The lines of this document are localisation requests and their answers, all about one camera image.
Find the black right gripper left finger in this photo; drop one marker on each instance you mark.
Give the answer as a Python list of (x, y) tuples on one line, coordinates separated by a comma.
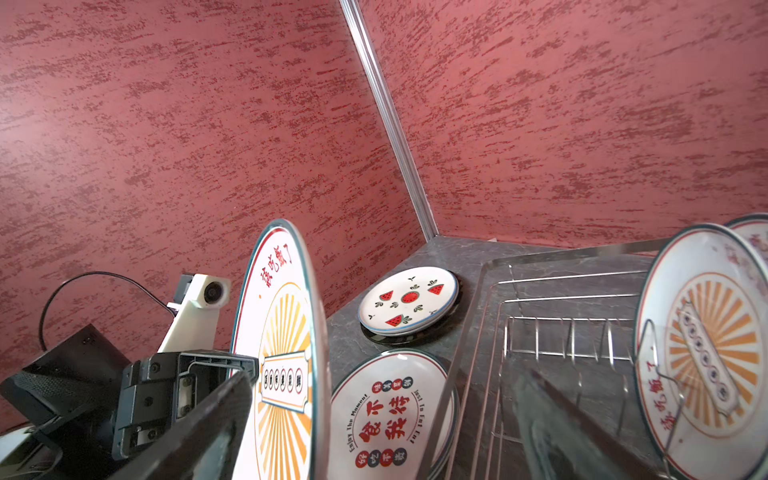
[(203, 445)]

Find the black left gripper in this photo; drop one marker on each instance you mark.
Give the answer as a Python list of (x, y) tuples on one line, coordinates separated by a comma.
[(164, 388)]

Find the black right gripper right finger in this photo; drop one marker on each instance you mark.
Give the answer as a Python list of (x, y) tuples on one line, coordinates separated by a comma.
[(577, 420)]

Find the brown lettered rim plate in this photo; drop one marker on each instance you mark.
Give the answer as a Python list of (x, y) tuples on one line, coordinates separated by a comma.
[(281, 322)]

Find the green rim fruit plate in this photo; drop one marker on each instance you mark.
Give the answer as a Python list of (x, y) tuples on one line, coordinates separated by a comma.
[(382, 414)]

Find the watermelon pattern white plate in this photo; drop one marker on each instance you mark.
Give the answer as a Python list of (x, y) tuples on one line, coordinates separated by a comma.
[(409, 300)]

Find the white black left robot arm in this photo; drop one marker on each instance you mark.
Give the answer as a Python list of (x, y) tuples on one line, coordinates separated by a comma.
[(96, 415)]

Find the orange sunburst plate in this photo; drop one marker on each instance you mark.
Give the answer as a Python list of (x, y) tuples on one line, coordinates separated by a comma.
[(700, 352), (754, 229)]

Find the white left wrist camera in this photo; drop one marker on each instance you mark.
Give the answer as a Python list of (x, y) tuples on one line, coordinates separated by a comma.
[(197, 303)]

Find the aluminium left corner post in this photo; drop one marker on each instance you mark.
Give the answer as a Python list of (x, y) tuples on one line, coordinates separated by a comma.
[(385, 104)]

